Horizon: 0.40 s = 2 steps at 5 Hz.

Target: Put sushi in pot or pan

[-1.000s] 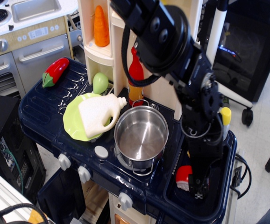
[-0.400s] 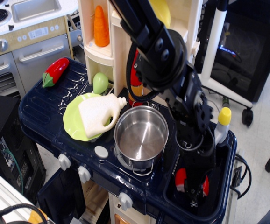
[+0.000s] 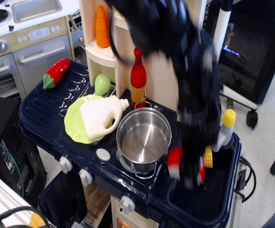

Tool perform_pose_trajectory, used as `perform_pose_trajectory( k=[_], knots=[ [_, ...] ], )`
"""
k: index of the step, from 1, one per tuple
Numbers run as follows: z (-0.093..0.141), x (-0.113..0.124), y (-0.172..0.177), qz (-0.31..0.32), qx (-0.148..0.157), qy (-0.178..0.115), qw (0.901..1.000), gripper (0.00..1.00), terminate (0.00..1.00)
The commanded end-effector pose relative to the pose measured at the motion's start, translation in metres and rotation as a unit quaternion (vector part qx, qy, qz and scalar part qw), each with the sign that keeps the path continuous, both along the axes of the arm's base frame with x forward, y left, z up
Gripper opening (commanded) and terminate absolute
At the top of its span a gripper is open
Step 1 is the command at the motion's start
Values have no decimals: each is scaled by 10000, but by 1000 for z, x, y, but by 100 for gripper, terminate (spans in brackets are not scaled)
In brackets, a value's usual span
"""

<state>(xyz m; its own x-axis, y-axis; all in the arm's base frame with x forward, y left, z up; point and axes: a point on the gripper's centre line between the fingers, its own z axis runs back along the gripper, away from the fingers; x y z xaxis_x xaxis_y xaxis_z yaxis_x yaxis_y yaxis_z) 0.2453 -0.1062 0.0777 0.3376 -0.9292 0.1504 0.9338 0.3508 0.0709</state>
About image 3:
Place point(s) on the grey round button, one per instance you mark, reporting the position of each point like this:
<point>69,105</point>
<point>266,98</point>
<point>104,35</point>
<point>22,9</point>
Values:
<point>103,154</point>

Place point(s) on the grey and wood toy kitchen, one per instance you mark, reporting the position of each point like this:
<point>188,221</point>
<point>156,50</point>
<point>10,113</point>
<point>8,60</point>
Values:
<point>34,34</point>

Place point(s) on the cream toy kitchen shelf tower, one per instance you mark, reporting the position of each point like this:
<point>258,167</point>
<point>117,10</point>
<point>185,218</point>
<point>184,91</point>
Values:
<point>162,85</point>

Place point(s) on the white wheeled stand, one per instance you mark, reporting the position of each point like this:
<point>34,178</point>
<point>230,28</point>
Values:
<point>218,41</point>

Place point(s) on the yellow object at bottom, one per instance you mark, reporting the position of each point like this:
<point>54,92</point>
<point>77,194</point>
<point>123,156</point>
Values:
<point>38,221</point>

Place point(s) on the orange toy carrot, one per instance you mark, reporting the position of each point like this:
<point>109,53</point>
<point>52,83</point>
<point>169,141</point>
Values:
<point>102,28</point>

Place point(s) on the grey stove knob middle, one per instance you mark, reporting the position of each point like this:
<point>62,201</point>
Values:
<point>85,177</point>

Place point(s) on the black monitor screen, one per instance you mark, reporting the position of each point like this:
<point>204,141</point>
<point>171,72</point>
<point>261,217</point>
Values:
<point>247,59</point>

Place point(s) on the navy blue toy kitchen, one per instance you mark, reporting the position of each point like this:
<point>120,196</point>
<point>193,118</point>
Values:
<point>160,198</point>

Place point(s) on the yellow toy corn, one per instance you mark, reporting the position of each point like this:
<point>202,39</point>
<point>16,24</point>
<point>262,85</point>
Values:
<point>208,157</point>

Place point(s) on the grey stove knob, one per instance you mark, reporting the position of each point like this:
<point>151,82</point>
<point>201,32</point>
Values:
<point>85,177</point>
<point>127,204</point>
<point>65,164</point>

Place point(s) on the light green toy plate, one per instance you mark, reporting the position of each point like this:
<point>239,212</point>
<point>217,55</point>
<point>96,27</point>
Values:
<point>74,125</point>

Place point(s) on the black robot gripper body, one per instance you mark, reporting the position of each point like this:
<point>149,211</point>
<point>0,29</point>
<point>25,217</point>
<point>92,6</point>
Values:
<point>194,139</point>

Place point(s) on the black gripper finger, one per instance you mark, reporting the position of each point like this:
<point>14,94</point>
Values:
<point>186,174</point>

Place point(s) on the green toy pear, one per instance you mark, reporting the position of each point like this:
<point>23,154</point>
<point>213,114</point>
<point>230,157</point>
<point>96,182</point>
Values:
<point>102,84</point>

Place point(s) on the black computer case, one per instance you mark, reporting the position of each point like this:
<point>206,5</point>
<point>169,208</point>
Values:
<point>21,167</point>

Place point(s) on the grey faucet with yellow cap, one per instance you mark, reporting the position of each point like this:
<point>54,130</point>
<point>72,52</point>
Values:
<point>226,130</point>

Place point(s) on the grey stove knob right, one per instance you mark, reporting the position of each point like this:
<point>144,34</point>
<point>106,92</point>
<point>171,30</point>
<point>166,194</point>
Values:
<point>127,204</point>

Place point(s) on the grey stove knob left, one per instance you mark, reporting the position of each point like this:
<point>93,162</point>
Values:
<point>65,164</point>

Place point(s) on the stainless steel pot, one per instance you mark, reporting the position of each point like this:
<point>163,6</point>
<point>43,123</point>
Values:
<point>143,139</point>

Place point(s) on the red toy ketchup bottle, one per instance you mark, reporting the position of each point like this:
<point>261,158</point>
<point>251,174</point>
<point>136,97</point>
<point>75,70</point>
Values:
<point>138,81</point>

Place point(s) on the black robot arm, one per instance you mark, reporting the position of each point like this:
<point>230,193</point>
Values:
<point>165,25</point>

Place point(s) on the red toy chili pepper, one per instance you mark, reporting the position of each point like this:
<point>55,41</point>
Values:
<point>54,74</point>

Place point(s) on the white toy detergent jug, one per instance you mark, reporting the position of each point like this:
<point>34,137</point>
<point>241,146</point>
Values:
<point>101,116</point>

